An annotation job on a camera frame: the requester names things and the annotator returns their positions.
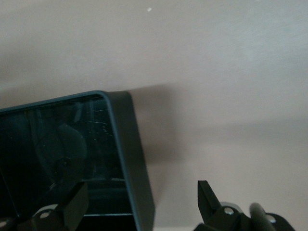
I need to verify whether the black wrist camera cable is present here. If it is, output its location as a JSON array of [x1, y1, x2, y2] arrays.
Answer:
[[249, 203, 277, 231]]

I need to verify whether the black rectangular plastic tray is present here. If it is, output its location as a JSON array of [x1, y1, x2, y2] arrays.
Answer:
[[0, 90, 156, 231]]

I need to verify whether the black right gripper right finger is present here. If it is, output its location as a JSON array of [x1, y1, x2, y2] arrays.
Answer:
[[193, 180, 246, 231]]

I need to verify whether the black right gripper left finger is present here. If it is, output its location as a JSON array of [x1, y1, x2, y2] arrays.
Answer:
[[16, 181, 90, 231]]

